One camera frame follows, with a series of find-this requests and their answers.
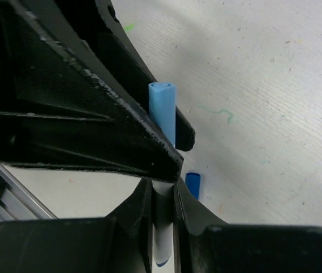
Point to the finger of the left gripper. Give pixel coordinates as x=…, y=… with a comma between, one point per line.
x=149, y=74
x=73, y=93

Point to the light blue capped marker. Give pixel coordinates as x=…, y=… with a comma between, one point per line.
x=162, y=222

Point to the dark blue capped marker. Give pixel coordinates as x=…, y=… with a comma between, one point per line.
x=192, y=181

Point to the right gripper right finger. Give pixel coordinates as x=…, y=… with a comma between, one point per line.
x=205, y=243

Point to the light blue marker cap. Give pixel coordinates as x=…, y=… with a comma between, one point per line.
x=162, y=98

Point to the aluminium rail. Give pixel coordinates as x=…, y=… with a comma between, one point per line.
x=17, y=203

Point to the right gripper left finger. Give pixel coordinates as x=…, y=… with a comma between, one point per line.
x=118, y=242

